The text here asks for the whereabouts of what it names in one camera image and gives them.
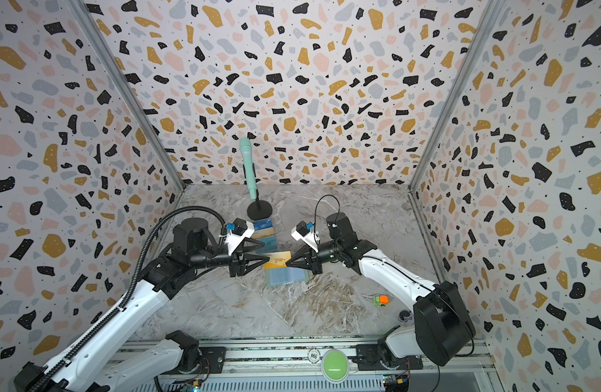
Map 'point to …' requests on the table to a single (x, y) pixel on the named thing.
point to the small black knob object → (405, 316)
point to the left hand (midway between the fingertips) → (266, 248)
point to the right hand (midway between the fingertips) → (289, 262)
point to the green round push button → (336, 366)
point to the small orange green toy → (380, 300)
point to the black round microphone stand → (259, 210)
